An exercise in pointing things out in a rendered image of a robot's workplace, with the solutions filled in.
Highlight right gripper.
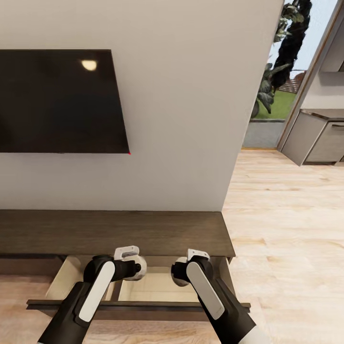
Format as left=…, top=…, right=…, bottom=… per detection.
left=171, top=261, right=188, bottom=282

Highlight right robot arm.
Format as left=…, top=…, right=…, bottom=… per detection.
left=171, top=249, right=271, bottom=344

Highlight pillar candle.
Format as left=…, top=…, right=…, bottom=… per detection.
left=171, top=257, right=190, bottom=287
left=123, top=255, right=147, bottom=282

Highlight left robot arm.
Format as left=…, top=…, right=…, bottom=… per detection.
left=37, top=246, right=141, bottom=344

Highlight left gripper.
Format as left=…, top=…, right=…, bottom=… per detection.
left=116, top=260, right=141, bottom=281

